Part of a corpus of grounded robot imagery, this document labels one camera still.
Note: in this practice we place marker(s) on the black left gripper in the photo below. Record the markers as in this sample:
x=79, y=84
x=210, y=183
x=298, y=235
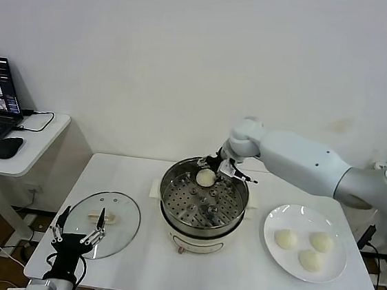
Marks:
x=70, y=249

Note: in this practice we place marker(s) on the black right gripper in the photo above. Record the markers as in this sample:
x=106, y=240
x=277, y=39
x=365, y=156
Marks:
x=217, y=161

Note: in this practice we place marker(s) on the white steamed baozi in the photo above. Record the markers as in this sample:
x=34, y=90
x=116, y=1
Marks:
x=285, y=239
x=205, y=179
x=311, y=261
x=322, y=241

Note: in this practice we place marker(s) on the round glass pot lid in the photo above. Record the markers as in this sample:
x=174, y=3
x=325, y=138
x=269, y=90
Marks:
x=122, y=213

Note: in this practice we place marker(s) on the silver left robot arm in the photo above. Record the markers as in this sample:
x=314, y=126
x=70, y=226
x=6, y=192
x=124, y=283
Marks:
x=65, y=288

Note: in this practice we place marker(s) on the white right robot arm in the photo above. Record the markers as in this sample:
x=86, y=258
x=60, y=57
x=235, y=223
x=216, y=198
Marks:
x=299, y=163

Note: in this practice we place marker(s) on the perforated steel steamer basket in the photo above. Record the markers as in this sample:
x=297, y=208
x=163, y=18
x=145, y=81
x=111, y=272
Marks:
x=204, y=208

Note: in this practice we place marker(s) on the cream electric cooker pot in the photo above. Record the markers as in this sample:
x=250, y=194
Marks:
x=197, y=243

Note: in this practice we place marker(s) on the white rounded side table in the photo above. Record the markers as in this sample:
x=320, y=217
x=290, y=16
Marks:
x=36, y=156

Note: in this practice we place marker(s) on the black computer mouse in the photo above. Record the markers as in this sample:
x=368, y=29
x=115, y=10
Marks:
x=9, y=148

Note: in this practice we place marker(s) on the round white plate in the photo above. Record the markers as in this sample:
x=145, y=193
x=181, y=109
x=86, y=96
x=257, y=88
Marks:
x=288, y=262

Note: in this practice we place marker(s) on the black power adapter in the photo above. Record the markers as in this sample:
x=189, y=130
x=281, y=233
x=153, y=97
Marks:
x=367, y=236

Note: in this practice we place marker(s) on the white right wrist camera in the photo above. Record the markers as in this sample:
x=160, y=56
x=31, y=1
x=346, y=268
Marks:
x=228, y=168

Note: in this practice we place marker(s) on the white wall socket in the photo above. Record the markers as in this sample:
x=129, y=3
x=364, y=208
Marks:
x=35, y=190

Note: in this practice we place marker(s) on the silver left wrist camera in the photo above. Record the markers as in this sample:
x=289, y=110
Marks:
x=40, y=288

